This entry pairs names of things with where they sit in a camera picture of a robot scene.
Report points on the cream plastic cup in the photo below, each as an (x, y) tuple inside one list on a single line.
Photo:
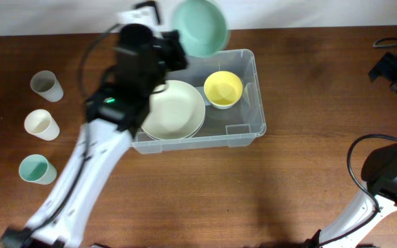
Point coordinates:
[(41, 124)]

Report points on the grey plastic cup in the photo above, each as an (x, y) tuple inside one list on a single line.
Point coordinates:
[(46, 85)]

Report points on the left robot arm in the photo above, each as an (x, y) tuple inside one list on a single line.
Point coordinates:
[(61, 220)]

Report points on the clear plastic storage container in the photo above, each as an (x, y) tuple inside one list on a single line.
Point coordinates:
[(237, 126)]

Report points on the beige plate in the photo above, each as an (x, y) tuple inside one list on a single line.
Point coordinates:
[(177, 112)]

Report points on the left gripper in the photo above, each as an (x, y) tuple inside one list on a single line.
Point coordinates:
[(172, 43)]

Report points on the mint green plastic cup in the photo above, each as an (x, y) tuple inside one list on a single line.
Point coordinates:
[(37, 169)]

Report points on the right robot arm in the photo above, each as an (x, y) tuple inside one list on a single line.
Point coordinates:
[(377, 196)]

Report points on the mint green plastic bowl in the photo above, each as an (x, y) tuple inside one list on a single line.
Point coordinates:
[(202, 27)]

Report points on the yellow plastic bowl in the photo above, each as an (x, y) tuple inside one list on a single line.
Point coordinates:
[(223, 87)]

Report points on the white plastic bowl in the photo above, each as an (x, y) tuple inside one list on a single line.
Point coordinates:
[(222, 106)]

